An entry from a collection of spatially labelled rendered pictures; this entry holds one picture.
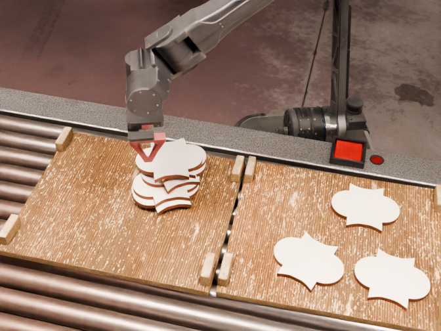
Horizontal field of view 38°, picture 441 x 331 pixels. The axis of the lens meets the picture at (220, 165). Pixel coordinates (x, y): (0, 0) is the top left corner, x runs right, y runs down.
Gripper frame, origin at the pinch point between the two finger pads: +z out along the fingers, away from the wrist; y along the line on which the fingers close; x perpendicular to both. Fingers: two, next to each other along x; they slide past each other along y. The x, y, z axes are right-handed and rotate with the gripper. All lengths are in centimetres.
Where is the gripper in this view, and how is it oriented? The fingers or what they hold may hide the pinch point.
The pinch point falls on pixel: (146, 142)
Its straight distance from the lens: 127.4
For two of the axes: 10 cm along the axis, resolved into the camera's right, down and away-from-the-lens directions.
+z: -0.3, 7.2, 6.9
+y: 1.5, 6.9, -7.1
